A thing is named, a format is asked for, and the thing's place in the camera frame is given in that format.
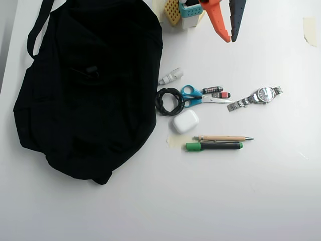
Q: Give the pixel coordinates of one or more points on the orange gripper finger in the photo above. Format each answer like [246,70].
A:
[217,20]

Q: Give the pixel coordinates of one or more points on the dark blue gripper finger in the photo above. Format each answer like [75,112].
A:
[237,15]

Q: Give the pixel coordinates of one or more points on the black bike light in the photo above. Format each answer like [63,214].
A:
[90,70]

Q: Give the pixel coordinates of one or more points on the yellow perforated robot base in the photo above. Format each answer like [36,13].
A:
[171,11]

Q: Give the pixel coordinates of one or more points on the black fabric bag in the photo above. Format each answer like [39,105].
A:
[87,113]

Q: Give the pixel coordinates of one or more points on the beige masking tape piece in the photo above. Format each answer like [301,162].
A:
[310,30]
[158,6]
[176,140]

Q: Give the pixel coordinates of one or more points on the black battery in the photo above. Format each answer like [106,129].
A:
[212,89]

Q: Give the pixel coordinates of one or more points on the white plug adapter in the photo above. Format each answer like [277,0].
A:
[173,76]

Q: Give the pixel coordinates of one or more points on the red black USB stick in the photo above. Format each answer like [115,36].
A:
[222,95]

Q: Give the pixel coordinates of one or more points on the silver metal wristwatch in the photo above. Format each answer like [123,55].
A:
[264,95]

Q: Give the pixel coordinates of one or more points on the white earbuds case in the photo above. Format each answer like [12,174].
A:
[185,121]

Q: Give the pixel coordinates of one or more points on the wooden ballpoint pen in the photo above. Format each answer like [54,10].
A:
[223,137]

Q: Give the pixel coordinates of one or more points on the green black marker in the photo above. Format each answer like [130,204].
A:
[213,145]

